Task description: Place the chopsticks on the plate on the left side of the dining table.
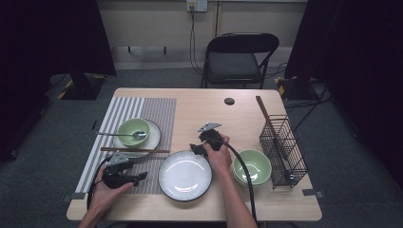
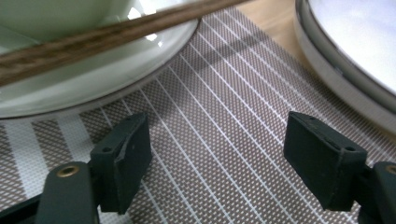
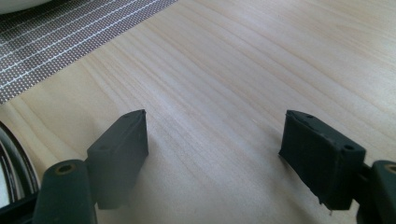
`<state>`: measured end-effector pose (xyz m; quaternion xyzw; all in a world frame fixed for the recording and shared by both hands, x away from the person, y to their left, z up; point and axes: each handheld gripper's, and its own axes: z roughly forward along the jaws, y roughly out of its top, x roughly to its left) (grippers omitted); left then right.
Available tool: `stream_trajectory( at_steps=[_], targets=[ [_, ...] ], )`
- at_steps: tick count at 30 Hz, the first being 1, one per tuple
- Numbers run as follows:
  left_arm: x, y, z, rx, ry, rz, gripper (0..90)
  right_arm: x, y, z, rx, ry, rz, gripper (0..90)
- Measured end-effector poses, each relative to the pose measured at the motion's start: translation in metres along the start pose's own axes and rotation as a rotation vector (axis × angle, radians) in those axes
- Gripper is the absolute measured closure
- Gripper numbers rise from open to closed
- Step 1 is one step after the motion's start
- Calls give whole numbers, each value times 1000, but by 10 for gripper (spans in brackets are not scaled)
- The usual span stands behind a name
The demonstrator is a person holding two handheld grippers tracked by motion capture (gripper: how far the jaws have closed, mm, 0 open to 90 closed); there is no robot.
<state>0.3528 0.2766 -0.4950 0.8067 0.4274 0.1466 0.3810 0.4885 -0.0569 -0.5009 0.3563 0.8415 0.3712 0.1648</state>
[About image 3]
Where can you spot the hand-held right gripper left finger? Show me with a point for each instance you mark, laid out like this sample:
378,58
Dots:
120,161

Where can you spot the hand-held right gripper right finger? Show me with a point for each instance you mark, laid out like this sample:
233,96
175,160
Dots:
323,161

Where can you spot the white plate black rim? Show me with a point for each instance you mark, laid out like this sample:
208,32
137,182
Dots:
18,168
15,4

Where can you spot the striped woven placemat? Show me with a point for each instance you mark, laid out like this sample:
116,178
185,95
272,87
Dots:
62,40

